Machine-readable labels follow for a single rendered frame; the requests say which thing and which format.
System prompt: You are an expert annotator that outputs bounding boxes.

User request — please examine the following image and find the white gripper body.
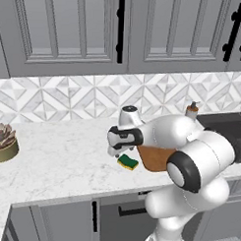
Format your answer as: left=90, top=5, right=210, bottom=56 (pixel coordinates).
left=106, top=143, right=137, bottom=159

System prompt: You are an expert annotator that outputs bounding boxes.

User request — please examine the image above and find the green and yellow sponge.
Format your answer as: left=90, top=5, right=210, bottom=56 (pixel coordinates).
left=116, top=152, right=140, bottom=171

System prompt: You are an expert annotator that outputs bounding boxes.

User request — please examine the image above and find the brown wooden cutting board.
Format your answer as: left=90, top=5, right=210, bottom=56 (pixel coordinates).
left=136, top=145, right=179, bottom=174

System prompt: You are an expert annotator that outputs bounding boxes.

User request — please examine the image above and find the brown soap dispenser bottle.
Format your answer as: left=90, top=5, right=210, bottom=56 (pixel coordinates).
left=186, top=100, right=200, bottom=121

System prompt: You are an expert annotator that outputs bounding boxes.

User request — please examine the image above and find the grey dishwasher front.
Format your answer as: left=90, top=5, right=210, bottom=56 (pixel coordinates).
left=97, top=189, right=162, bottom=241

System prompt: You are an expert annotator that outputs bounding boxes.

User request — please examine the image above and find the grey base cupboard door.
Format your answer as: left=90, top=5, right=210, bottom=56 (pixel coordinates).
left=190, top=197, right=241, bottom=241
left=9, top=197, right=103, bottom=241

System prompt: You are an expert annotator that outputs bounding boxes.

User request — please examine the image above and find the succulent plant in olive pot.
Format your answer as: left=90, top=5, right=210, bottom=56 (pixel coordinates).
left=0, top=122, right=21, bottom=165

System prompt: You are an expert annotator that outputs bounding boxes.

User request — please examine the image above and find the grey drawer front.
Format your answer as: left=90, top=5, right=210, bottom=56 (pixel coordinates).
left=227, top=177, right=241, bottom=203

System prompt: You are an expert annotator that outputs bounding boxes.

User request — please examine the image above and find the black dishwasher handle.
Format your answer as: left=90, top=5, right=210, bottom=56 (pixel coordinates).
left=117, top=205, right=149, bottom=218

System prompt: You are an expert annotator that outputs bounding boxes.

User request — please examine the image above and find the black base cupboard handle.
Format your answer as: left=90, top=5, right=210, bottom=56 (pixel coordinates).
left=90, top=201, right=100, bottom=233

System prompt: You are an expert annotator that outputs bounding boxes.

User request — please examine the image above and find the wide grey wall cupboard door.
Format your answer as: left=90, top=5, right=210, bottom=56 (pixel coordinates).
left=0, top=0, right=133, bottom=84

